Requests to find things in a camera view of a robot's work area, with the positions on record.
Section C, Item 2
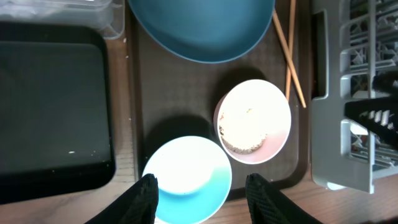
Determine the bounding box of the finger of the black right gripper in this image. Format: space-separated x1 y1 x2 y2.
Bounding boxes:
344 96 397 149

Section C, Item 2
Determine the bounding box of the leftover rice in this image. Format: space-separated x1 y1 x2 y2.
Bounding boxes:
219 91 272 154

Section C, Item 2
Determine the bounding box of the pink bowl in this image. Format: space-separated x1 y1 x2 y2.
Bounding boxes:
213 79 292 165

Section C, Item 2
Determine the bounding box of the wooden chopstick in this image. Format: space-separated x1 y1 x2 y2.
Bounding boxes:
272 10 307 108
285 0 296 101

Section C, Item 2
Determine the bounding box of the grey plastic dishwasher rack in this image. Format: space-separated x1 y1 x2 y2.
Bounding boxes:
311 1 397 193

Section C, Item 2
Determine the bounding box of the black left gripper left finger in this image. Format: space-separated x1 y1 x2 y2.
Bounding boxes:
86 174 159 224

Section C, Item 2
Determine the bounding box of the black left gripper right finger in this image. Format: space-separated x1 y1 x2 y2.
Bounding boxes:
245 173 320 224

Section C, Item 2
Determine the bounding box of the right wooden chopstick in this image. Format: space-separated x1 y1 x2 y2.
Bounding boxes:
285 0 296 101

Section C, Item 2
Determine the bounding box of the left wooden chopstick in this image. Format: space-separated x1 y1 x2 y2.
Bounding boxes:
272 10 307 108

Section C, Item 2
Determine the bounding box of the dark brown serving tray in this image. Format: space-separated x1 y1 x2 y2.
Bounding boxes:
125 1 309 200

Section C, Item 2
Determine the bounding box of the light blue bowl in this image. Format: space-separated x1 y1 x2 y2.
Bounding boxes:
142 136 232 223

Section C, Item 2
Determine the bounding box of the dark blue plate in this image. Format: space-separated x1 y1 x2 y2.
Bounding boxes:
129 0 275 63

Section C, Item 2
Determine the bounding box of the white cup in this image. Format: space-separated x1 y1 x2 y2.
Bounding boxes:
350 90 368 136

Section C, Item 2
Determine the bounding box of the clear plastic waste bin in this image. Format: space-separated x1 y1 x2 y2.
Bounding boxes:
1 0 125 40

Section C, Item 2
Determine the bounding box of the black rectangular waste tray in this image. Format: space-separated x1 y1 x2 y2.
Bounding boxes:
1 22 116 204

